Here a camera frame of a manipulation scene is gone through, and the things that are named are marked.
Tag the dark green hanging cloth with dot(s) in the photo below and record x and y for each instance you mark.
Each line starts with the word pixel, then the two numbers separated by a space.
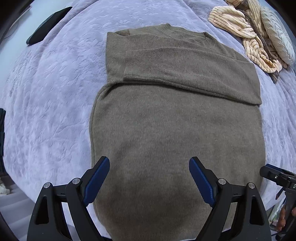
pixel 2 134

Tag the lavender embossed bed blanket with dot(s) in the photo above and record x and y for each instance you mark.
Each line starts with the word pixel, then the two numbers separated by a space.
pixel 49 95

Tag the brown knit sweater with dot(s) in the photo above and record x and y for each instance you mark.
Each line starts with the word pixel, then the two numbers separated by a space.
pixel 171 94

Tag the person's right hand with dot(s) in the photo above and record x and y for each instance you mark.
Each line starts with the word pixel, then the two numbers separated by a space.
pixel 281 221

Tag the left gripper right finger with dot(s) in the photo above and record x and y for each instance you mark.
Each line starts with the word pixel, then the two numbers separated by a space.
pixel 237 211

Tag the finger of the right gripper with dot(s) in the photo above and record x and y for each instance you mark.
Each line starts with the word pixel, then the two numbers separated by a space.
pixel 281 177

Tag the cream pleated round pillow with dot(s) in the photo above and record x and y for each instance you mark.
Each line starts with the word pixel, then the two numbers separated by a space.
pixel 278 35

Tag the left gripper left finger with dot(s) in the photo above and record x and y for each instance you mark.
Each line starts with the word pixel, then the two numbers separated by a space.
pixel 48 220

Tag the black phone on bed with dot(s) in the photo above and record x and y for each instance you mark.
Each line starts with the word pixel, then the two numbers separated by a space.
pixel 46 26

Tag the peach striped fleece garment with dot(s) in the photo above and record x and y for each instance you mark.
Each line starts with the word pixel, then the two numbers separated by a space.
pixel 243 19

